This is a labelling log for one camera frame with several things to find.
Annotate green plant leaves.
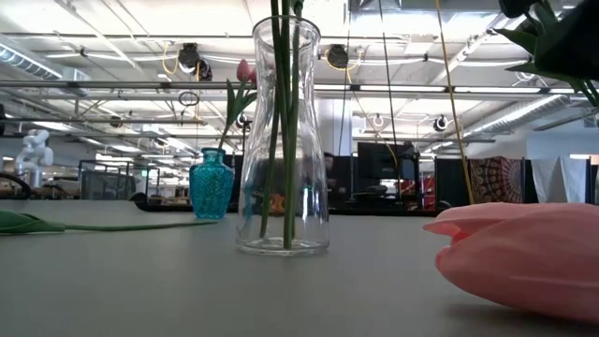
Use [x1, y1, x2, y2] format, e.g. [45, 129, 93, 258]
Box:
[494, 0, 599, 108]

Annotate tall clear glass carafe vase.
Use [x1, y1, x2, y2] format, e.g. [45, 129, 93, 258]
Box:
[235, 15, 331, 257]

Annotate teal textured glass vase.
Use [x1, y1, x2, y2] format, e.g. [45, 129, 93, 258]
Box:
[188, 147, 235, 220]

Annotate person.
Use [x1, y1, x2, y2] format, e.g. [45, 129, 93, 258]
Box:
[322, 152, 348, 210]

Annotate black partition panel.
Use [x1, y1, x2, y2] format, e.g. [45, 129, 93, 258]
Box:
[327, 154, 353, 207]
[521, 157, 534, 205]
[433, 157, 471, 207]

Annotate black monitor on stand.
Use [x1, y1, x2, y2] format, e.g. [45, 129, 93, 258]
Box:
[358, 141, 416, 182]

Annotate red patterned tapestry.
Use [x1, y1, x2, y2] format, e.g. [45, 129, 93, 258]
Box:
[469, 156, 524, 205]

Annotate white hanging cloth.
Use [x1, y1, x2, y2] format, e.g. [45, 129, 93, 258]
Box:
[531, 156, 592, 205]

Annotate white robot figure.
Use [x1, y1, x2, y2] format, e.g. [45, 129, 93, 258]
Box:
[13, 129, 55, 188]

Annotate green stemmed artificial tulip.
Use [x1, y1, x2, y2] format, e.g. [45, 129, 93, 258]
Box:
[0, 210, 219, 236]

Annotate black hanging cable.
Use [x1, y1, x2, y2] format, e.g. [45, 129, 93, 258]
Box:
[377, 0, 403, 202]

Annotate thick yellow hanging cable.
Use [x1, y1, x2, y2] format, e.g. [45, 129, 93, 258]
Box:
[434, 0, 475, 205]

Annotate black wire cart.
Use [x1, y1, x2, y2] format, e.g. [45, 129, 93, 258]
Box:
[78, 159, 161, 200]

